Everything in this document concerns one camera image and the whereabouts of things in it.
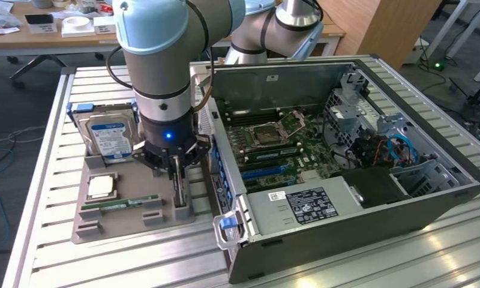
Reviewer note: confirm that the silver CPU chip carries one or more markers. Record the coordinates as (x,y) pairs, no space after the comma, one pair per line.
(100,188)

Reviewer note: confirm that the device with green light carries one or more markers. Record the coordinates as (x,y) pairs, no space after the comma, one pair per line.
(438,65)

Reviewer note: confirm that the green RAM stick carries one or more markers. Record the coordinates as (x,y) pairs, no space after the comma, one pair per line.
(120,203)

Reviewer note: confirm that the CPU socket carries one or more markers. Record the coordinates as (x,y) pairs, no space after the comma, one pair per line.
(268,135)

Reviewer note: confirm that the silver hard disk blue label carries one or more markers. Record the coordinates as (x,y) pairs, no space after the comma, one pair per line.
(108,141)

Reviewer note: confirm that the silver chipset heatsink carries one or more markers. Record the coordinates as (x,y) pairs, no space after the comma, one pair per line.
(311,177)

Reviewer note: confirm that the wooden office desk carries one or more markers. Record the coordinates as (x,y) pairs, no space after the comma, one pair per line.
(44,39)

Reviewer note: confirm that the black power connector bundle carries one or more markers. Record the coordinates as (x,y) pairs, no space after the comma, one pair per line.
(364,151)

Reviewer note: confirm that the green motherboard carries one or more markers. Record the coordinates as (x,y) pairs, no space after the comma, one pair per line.
(312,156)

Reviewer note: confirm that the silver disk bay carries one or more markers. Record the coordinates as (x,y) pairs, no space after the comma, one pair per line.
(432,180)

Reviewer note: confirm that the grey cup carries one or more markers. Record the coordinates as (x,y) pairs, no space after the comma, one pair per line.
(41,3)

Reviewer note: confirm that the white box black top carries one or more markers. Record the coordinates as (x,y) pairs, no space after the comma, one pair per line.
(41,28)

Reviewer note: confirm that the blue disk caddy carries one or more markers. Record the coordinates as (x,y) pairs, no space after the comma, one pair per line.
(84,108)

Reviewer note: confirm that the flat white box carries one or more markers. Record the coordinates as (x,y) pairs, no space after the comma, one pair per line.
(80,33)

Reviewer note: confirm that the blue card latch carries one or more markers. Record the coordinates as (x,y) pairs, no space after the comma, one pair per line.
(215,152)
(219,166)
(223,182)

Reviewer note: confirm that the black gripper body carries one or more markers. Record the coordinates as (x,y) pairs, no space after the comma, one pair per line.
(168,141)

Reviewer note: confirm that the black chair base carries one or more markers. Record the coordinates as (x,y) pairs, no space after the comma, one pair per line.
(28,66)

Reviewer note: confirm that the red small item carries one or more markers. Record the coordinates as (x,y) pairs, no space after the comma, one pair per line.
(106,9)

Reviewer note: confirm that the crumpled clear plastic bag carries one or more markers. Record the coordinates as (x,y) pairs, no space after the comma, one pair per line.
(0,15)

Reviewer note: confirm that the perforated silver drive cage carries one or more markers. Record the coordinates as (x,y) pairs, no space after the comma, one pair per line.
(346,120)

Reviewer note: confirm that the white tape roll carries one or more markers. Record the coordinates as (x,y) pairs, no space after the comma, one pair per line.
(68,21)

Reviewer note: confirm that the grey parts rack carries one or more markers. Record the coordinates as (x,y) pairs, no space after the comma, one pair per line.
(124,223)

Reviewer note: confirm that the open grey PC case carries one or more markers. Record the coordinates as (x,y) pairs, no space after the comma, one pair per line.
(344,240)

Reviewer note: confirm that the white switch box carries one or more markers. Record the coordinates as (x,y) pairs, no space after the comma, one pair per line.
(418,55)

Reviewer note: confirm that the white card red print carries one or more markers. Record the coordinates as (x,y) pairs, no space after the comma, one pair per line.
(4,31)

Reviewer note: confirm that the plain white box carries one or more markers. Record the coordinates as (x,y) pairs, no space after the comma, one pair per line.
(104,25)

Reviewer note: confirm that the blue expansion slot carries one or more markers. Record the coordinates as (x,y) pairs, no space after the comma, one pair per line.
(264,172)

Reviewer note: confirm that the grey power supply unit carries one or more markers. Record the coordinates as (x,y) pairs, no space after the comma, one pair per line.
(272,216)

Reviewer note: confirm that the graphics card black heatsink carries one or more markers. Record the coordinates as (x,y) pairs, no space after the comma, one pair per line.
(180,192)

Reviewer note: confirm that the small white cup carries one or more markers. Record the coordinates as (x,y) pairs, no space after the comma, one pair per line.
(60,3)

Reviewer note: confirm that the clear bag dark contents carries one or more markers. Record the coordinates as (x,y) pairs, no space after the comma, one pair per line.
(87,9)

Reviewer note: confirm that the white table frame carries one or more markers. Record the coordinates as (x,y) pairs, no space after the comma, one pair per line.
(443,30)

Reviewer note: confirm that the wooden cabinet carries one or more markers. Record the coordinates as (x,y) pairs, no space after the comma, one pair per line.
(408,30)

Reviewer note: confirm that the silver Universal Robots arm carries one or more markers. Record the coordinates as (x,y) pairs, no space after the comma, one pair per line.
(160,45)

